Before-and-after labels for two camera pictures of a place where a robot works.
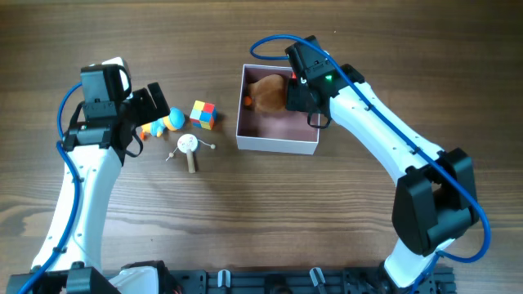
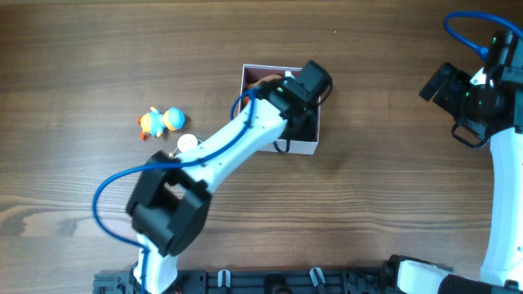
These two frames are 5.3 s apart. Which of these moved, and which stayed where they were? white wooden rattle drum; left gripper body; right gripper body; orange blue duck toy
Moved: left gripper body; right gripper body
Stayed: white wooden rattle drum; orange blue duck toy
